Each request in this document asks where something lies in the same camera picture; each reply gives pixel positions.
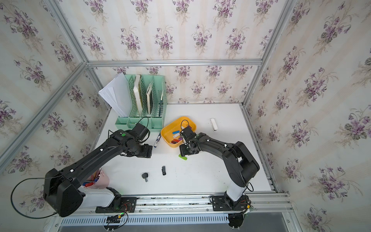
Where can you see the yellow plastic storage box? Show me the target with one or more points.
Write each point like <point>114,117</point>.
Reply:
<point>179,124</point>

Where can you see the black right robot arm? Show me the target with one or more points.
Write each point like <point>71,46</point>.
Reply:
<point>240,163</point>

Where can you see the green mesh file organizer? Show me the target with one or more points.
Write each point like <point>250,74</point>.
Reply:
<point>155,121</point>

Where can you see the black silver swivel usb drive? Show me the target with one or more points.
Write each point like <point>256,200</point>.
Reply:
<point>163,170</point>

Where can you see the pink pen cup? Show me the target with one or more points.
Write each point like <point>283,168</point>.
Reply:
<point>98,180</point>

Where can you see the white paper stack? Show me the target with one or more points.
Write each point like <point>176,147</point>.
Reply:
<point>116,94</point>

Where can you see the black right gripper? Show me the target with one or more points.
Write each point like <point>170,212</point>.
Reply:
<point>182,151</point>

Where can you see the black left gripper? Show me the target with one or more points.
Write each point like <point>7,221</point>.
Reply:
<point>147,152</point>

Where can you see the white stapler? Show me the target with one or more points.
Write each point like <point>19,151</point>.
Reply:
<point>214,124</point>

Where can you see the blue white marker pen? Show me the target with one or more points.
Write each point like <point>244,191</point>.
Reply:
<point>157,140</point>

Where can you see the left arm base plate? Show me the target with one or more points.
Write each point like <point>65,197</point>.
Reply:
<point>124,204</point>

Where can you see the black round key usb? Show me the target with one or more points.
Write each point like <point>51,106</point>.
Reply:
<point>145,176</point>

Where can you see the white book in organizer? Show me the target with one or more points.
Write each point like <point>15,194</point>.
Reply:
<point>137,94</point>

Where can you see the tan notebook in organizer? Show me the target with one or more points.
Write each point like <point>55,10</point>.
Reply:
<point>149,99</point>

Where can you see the red usb drive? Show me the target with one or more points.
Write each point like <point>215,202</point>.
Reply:
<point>175,141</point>

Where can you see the green usb drive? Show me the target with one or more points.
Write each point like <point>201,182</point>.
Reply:
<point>182,157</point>

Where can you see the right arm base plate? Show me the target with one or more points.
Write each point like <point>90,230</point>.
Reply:
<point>224,203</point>

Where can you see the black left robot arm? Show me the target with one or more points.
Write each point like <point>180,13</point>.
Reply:
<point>63,189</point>

